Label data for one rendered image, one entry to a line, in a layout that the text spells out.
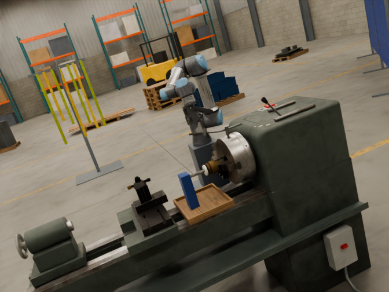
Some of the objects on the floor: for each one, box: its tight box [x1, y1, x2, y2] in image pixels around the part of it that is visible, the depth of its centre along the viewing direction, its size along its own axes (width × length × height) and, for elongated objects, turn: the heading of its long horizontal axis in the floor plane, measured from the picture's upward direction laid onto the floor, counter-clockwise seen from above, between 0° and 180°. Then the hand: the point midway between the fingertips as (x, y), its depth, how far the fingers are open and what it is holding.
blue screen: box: [357, 0, 389, 98], centre depth 753 cm, size 412×80×235 cm, turn 23°
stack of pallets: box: [142, 76, 185, 111], centre depth 1180 cm, size 126×86×73 cm
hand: (205, 134), depth 217 cm, fingers closed
